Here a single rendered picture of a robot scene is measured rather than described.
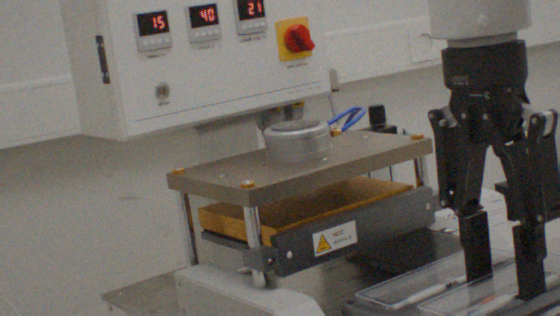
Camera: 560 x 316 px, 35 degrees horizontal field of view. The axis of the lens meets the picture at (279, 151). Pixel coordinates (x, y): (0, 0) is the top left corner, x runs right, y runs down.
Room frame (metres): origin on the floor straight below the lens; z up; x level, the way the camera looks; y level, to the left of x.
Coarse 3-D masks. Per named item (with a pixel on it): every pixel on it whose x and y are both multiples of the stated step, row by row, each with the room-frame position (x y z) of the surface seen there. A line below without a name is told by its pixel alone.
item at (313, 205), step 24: (312, 192) 1.03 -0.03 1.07; (336, 192) 1.05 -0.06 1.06; (360, 192) 1.03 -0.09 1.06; (384, 192) 1.02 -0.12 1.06; (216, 216) 1.02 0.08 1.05; (240, 216) 0.99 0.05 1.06; (264, 216) 0.98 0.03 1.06; (288, 216) 0.96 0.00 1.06; (312, 216) 0.95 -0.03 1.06; (216, 240) 1.03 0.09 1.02; (240, 240) 0.99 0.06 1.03; (264, 240) 0.94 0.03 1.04
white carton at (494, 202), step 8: (488, 192) 1.66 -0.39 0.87; (496, 192) 1.65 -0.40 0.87; (480, 200) 1.61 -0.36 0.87; (488, 200) 1.62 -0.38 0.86; (496, 200) 1.63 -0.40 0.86; (448, 208) 1.59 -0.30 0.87; (488, 208) 1.62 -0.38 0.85; (496, 208) 1.63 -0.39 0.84; (504, 208) 1.64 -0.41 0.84; (440, 216) 1.58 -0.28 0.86; (448, 216) 1.58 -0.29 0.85; (488, 216) 1.62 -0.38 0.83; (496, 216) 1.63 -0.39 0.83; (504, 216) 1.63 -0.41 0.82; (488, 224) 1.62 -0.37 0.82; (496, 224) 1.63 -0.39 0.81; (504, 224) 1.63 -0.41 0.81
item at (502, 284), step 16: (496, 272) 0.83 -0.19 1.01; (512, 272) 0.82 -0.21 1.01; (544, 272) 0.81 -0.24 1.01; (464, 288) 0.80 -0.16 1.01; (480, 288) 0.79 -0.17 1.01; (496, 288) 0.78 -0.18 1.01; (512, 288) 0.78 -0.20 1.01; (432, 304) 0.77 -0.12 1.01; (448, 304) 0.76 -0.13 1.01; (464, 304) 0.76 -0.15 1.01; (480, 304) 0.75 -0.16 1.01
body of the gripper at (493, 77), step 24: (456, 48) 0.80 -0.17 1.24; (480, 48) 0.77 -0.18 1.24; (504, 48) 0.76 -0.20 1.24; (456, 72) 0.78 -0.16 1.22; (480, 72) 0.76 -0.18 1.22; (504, 72) 0.76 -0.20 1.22; (456, 96) 0.81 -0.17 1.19; (480, 96) 0.79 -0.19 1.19; (504, 96) 0.77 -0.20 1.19; (456, 120) 0.82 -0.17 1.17; (480, 120) 0.79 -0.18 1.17; (504, 120) 0.77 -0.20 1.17
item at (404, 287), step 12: (492, 252) 0.91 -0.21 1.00; (504, 252) 0.91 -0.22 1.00; (432, 264) 0.90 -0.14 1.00; (444, 264) 0.89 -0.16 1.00; (456, 264) 0.89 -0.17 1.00; (408, 276) 0.87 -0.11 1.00; (420, 276) 0.87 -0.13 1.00; (432, 276) 0.86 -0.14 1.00; (444, 276) 0.86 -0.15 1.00; (456, 276) 0.85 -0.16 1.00; (372, 288) 0.85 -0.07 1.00; (384, 288) 0.85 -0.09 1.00; (396, 288) 0.84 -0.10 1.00; (408, 288) 0.84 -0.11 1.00; (420, 288) 0.83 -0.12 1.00; (432, 288) 0.83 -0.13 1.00; (384, 300) 0.81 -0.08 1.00; (396, 300) 0.81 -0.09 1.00
